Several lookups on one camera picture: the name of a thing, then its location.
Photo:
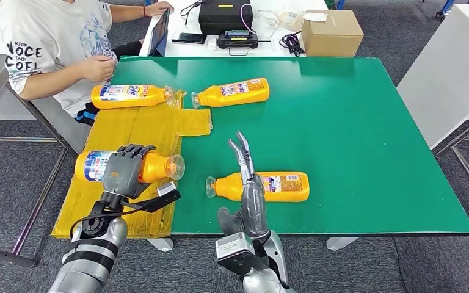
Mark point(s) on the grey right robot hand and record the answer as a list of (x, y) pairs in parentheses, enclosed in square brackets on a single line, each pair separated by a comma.
[(254, 210)]

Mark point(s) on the person's left hand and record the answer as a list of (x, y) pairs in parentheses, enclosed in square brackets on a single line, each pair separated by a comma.
[(158, 9)]

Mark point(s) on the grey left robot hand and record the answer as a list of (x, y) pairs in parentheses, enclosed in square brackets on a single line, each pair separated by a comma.
[(121, 174)]

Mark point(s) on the person's right hand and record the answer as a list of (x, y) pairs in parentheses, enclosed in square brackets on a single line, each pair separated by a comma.
[(99, 68)]

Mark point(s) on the orange detergent bottle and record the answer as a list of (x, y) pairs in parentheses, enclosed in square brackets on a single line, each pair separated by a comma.
[(226, 190), (238, 98), (153, 97), (157, 168)]

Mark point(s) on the person's left forearm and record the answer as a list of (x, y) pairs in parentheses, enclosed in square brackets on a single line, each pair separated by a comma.
[(127, 12)]

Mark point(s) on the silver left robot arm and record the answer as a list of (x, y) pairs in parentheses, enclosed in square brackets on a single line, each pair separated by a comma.
[(93, 258)]

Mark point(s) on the person's right forearm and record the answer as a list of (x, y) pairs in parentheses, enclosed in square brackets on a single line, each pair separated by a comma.
[(52, 83)]

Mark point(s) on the tablet with white cover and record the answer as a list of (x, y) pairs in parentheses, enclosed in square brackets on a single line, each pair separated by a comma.
[(159, 29)]

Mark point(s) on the black smartphone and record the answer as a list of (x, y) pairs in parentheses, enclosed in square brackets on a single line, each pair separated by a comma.
[(189, 38)]

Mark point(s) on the person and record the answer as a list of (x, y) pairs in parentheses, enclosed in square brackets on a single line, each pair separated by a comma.
[(44, 36)]

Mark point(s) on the small white adapter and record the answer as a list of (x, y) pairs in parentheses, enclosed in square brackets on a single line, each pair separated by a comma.
[(212, 42)]

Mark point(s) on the black carry case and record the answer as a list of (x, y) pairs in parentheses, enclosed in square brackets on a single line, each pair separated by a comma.
[(224, 19)]

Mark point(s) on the white table foot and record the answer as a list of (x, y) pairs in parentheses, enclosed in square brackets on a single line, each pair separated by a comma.
[(163, 244), (339, 243)]

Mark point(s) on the black handheld controller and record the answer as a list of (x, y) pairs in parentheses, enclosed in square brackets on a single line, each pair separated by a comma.
[(238, 40)]

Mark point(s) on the clear plastic bag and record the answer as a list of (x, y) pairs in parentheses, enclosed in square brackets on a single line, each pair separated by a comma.
[(292, 19)]

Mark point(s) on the white paper slip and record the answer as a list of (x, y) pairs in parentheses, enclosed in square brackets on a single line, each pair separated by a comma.
[(315, 16)]

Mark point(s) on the green crate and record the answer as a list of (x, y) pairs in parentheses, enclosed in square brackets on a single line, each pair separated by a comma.
[(329, 3)]

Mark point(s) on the brown cardboard box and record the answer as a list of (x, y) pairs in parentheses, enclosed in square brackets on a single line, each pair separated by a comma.
[(333, 38)]

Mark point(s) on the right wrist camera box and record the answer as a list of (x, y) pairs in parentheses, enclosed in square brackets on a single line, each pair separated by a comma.
[(236, 252)]

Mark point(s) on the blue post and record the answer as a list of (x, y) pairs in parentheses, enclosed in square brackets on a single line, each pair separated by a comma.
[(340, 3)]

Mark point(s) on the blue wheeled frame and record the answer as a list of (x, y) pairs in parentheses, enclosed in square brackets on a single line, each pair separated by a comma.
[(446, 5)]

